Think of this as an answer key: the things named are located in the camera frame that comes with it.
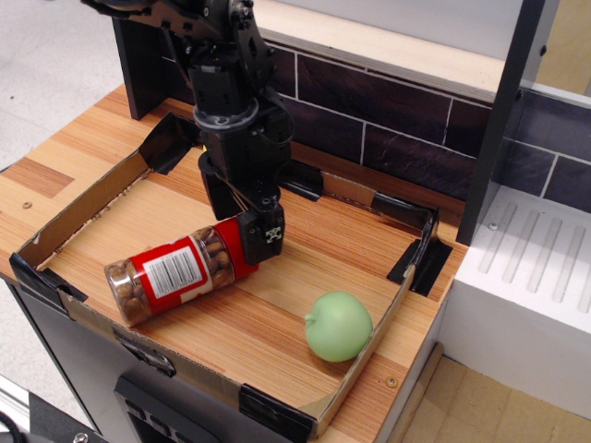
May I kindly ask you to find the black shelf upright post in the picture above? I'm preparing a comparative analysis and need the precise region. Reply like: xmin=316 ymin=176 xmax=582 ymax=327
xmin=456 ymin=1 xmax=545 ymax=245
xmin=112 ymin=18 xmax=194 ymax=120

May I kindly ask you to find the brass screw in countertop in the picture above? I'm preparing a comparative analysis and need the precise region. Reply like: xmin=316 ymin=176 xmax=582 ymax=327
xmin=386 ymin=377 xmax=398 ymax=388

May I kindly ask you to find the black shelf upright post right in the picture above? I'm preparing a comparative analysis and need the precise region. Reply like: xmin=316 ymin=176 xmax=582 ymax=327
xmin=456 ymin=1 xmax=545 ymax=245

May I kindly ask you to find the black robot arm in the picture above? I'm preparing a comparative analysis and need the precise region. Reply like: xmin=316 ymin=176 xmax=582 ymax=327
xmin=88 ymin=1 xmax=295 ymax=266

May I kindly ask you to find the red-lidded spice bottle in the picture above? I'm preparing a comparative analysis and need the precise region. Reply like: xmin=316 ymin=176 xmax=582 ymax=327
xmin=104 ymin=218 xmax=259 ymax=327

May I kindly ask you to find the white toy sink drainboard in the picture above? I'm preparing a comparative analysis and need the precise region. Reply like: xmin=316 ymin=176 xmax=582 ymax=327
xmin=439 ymin=186 xmax=590 ymax=418

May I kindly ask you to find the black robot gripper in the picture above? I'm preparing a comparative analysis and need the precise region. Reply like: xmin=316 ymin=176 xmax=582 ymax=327
xmin=194 ymin=87 xmax=295 ymax=266

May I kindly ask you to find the black shelf upright post left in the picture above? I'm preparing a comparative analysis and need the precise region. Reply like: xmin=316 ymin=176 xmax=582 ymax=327
xmin=112 ymin=18 xmax=194 ymax=120

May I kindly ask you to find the green toy apple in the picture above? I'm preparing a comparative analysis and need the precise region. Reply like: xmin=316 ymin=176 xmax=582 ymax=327
xmin=305 ymin=291 xmax=373 ymax=363

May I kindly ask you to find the cardboard fence with black tape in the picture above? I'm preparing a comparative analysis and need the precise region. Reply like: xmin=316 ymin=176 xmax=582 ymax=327
xmin=1 ymin=108 xmax=465 ymax=442

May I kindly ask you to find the light wooden shelf board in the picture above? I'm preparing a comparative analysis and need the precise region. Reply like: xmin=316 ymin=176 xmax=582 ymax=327
xmin=254 ymin=1 xmax=504 ymax=103

